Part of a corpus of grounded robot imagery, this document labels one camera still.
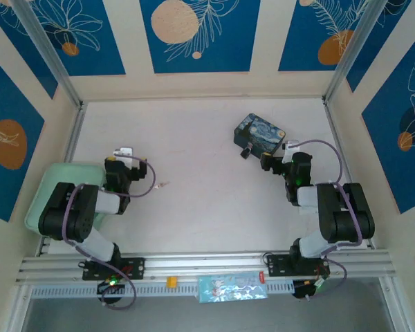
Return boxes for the white slotted cable duct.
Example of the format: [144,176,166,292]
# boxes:
[29,279,295,299]

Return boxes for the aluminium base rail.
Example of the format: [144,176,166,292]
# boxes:
[15,250,397,285]

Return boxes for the black base plate of right arm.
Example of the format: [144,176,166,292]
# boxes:
[266,254,331,278]

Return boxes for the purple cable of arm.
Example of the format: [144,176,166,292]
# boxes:
[290,139,364,302]
[61,154,157,311]

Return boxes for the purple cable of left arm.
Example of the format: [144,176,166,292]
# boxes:
[61,154,157,311]

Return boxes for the starry night tin box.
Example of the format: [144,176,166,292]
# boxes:
[233,113,287,156]

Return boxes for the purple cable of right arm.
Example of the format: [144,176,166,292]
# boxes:
[290,139,364,302]

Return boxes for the black base plate of left arm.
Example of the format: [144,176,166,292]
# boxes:
[81,256,147,282]

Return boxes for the light blue patterned packet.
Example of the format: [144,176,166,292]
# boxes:
[196,271,270,305]

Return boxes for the aluminium corner post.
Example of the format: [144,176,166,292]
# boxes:
[10,0,84,109]
[322,0,385,104]

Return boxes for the mint green pouch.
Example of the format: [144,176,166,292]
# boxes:
[24,163,107,240]

